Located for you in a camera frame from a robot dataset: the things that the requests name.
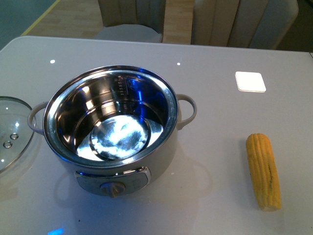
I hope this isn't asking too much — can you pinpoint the yellow corn cob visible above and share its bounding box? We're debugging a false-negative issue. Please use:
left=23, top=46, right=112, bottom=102
left=246, top=133, right=282, bottom=212

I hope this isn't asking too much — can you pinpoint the white square coaster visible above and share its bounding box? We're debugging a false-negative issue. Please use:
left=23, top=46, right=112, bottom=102
left=235, top=71, right=266, bottom=93

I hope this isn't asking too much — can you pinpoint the cream electric cooking pot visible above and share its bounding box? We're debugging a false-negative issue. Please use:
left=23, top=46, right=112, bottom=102
left=27, top=65, right=197, bottom=198

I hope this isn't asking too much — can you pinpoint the beige upholstered chair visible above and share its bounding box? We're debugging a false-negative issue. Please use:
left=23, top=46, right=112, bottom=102
left=95, top=0, right=166, bottom=43
left=191, top=0, right=298, bottom=49

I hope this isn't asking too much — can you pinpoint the right beige upholstered chair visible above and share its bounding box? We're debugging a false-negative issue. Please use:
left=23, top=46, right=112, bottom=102
left=191, top=0, right=298, bottom=49

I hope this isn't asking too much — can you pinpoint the left beige upholstered chair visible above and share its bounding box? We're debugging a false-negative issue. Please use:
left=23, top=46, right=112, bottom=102
left=95, top=0, right=166, bottom=43

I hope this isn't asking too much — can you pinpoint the glass pot lid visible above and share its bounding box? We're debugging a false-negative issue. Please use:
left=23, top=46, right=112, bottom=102
left=0, top=96, right=34, bottom=173

